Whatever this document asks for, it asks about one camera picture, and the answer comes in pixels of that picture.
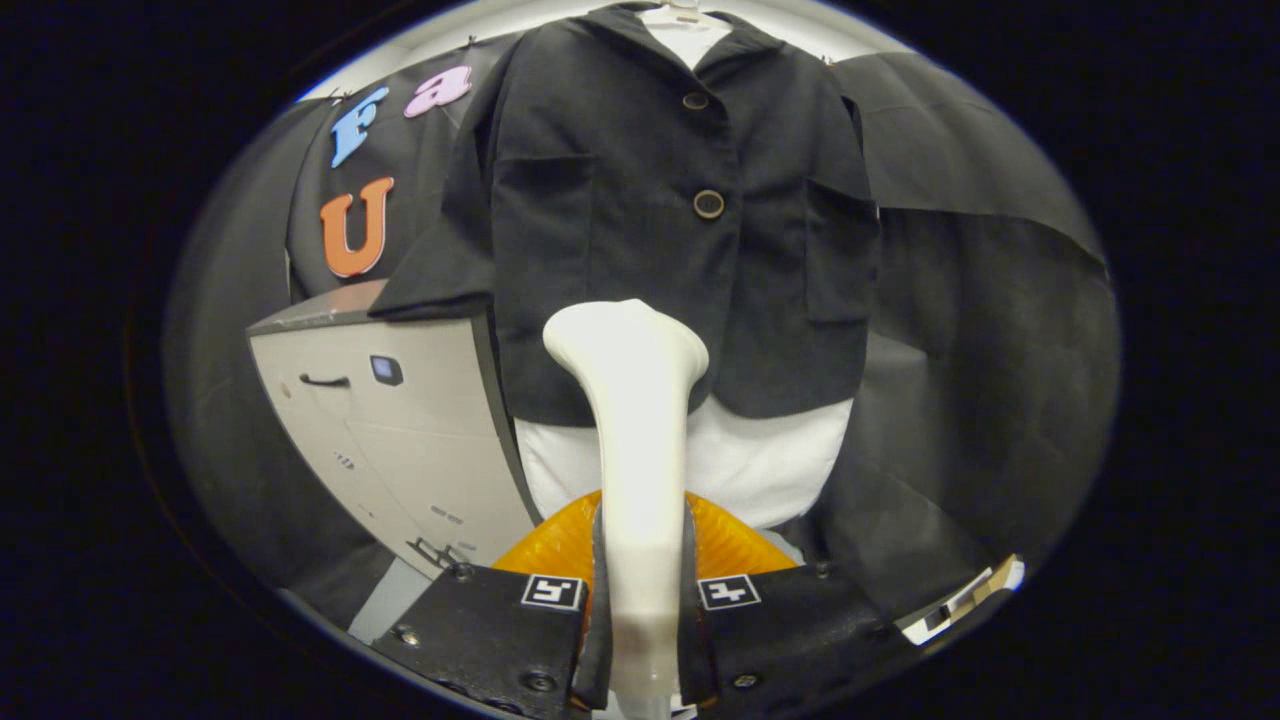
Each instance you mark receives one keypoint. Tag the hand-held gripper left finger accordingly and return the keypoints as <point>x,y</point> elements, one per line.
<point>603,640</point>

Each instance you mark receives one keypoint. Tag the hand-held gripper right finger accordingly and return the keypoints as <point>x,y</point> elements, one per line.
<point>688,640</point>

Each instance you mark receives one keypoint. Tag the white garment steamer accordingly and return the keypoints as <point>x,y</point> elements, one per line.
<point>640,420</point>

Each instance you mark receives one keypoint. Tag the black suit jacket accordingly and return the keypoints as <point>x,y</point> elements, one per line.
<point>620,200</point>

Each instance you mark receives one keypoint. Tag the white mannequin torso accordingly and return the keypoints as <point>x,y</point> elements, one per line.
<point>760,460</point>

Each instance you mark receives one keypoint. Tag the white cardboard piece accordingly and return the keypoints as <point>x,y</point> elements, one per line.
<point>965,600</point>

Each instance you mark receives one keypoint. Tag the grey cabinet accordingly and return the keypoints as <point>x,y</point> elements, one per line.
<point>400,440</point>

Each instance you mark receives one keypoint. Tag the black backdrop cloth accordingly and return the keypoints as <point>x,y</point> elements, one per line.
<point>1000,350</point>

